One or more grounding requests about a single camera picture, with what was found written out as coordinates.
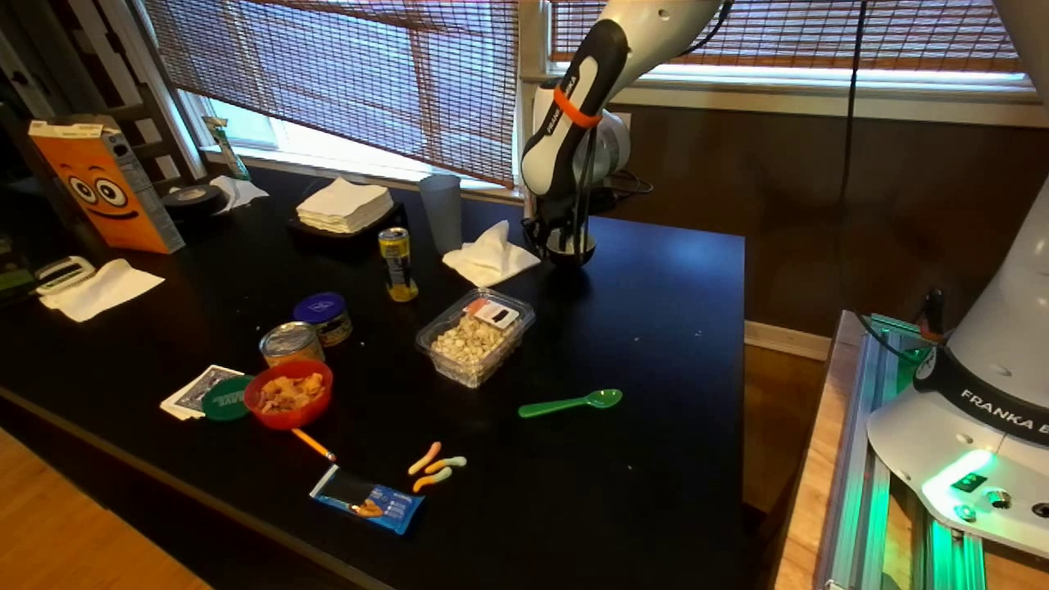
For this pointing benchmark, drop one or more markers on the orange cereal box with face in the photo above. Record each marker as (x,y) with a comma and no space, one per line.
(102,194)

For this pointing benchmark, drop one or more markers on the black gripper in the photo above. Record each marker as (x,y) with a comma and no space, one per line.
(561,231)

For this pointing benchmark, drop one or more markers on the crumpled white tissue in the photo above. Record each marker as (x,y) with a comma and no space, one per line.
(490,261)

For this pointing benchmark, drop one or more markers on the black round dish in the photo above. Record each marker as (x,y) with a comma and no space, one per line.
(191,197)

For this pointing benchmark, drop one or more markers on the jar with blue lid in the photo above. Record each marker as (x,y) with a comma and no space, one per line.
(321,313)

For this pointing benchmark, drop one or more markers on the clear plastic food container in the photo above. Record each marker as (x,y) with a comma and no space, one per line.
(478,343)

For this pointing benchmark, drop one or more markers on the small white device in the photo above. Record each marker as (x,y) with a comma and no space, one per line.
(64,268)

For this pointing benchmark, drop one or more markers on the clear plastic cup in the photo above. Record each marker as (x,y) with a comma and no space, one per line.
(440,214)

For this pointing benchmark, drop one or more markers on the silver tin can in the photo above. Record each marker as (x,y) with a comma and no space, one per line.
(290,343)

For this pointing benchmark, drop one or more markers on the flat white paper napkin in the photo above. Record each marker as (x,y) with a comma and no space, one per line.
(105,290)

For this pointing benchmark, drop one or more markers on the green round lid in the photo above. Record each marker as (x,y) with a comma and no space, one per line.
(224,401)

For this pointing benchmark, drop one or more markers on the yellow orange gummy worm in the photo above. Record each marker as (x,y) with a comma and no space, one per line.
(431,478)

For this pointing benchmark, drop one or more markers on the clear red-tinted bowl with snacks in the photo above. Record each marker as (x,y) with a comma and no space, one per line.
(290,395)

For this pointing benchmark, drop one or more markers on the aluminium mounting frame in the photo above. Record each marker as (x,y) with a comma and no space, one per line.
(848,470)

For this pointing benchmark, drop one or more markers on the green white gummy worm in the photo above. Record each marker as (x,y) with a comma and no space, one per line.
(448,463)

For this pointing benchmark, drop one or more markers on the wide bamboo window blind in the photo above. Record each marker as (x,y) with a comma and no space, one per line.
(350,75)

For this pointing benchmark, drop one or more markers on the blue printed card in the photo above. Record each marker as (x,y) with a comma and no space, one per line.
(365,500)

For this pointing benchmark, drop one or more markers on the green plastic spoon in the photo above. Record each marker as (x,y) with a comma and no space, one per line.
(567,404)

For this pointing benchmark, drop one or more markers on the white printed card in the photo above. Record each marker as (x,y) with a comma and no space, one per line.
(187,396)

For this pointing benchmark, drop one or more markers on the green spray bottle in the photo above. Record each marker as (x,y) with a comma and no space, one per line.
(224,148)

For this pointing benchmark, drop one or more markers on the orange stick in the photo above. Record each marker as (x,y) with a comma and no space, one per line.
(311,442)

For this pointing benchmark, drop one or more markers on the small yellow bottle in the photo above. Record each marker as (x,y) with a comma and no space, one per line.
(397,262)

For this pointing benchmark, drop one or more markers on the white foam takeout box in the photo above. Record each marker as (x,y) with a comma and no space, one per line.
(344,203)

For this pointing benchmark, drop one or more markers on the rumpled white napkin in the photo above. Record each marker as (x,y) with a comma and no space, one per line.
(236,190)

